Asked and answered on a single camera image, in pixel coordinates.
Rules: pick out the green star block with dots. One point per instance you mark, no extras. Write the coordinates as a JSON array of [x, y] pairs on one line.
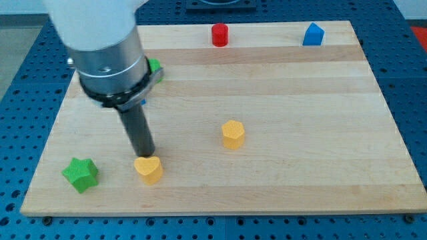
[[81, 174]]

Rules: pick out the yellow heart block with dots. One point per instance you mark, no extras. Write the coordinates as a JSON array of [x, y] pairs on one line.
[[149, 169]]

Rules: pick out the green round block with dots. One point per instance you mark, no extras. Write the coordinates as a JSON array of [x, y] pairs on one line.
[[156, 70]]

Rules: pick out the yellow hexagon block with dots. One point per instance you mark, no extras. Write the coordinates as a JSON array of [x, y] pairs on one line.
[[233, 134]]

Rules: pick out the wooden board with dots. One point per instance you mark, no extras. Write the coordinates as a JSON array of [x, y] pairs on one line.
[[320, 138]]

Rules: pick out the red cylinder block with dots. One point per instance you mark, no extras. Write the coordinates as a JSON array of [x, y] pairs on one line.
[[220, 34]]

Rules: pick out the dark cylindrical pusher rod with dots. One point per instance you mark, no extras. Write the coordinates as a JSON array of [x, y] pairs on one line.
[[137, 130]]

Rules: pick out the blue pentagon block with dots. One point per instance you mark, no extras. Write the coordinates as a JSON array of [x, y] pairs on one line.
[[313, 36]]

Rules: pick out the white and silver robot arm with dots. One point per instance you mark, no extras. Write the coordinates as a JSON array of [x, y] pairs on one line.
[[104, 47]]

